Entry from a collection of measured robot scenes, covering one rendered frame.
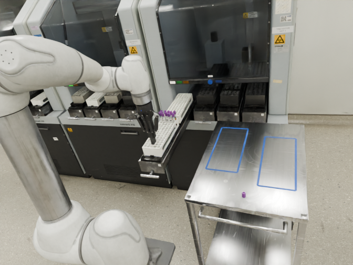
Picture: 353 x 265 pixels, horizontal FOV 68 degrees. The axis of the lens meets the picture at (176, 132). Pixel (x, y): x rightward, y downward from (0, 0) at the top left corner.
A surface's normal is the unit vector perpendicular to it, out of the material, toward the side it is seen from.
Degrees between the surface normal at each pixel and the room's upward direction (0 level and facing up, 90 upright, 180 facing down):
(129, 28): 90
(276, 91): 90
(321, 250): 0
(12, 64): 60
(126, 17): 90
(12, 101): 109
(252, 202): 0
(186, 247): 0
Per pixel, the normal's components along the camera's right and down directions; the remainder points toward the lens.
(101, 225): 0.00, -0.84
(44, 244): -0.36, 0.41
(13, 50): -0.14, 0.18
